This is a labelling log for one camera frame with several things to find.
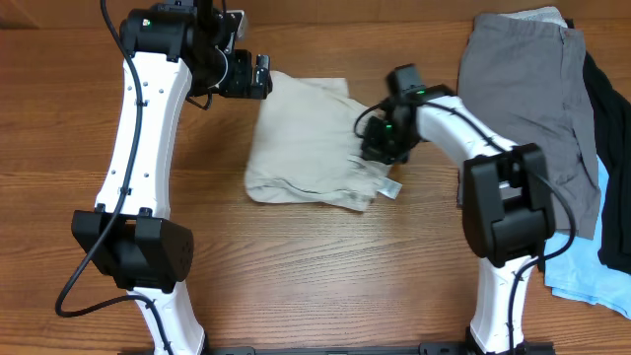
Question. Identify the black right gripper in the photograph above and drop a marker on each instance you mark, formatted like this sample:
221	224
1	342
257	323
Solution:
371	151

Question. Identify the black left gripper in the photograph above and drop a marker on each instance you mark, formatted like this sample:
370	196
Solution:
241	86

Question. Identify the beige khaki shorts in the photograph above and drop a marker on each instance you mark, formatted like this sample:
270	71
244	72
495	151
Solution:
304	149

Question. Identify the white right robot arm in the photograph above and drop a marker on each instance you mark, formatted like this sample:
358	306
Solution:
506	205

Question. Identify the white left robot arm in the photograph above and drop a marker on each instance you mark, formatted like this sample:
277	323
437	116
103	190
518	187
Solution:
174	53

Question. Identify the grey shorts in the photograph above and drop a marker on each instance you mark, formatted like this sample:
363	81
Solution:
524	79

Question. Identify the white speckled garment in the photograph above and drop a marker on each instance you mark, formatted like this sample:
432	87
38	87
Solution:
548	14

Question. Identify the black garment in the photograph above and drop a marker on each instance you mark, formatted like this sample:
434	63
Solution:
611	163

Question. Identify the light blue garment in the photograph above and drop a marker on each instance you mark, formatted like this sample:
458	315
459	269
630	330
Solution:
596	267

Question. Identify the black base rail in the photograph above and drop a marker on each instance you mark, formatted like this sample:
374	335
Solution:
345	350

